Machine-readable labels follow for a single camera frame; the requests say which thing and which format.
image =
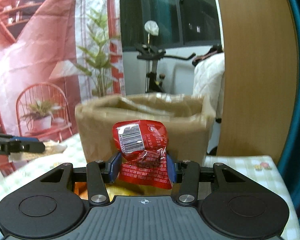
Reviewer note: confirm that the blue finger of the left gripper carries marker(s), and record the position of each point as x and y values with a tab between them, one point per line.
26	146
24	139

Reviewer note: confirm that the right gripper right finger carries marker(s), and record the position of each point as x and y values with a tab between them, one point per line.
184	176

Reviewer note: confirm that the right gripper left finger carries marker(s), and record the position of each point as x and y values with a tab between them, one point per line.
100	173

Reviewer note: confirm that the red barcode snack packet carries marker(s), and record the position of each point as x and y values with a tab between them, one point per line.
142	144

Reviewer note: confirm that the orange snack packet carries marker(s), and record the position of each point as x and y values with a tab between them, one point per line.
80	189

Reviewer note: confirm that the yellow snack packet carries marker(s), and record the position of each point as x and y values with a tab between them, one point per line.
134	190

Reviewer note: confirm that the cardboard box with plastic liner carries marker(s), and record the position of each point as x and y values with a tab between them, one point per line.
180	122

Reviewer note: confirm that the plaid tablecloth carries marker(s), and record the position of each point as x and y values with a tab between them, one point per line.
255	169

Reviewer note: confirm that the red printed backdrop curtain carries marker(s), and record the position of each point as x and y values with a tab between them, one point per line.
55	54

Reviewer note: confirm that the black exercise bike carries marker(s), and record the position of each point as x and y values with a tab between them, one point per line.
152	55

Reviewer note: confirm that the white quilted blanket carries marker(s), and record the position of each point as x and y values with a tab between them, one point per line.
209	78

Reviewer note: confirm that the wooden headboard panel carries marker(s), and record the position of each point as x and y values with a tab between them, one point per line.
261	72

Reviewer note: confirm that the black garment on blanket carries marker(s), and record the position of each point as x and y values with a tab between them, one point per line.
215	49

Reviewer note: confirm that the dark window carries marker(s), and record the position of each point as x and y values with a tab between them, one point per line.
181	23

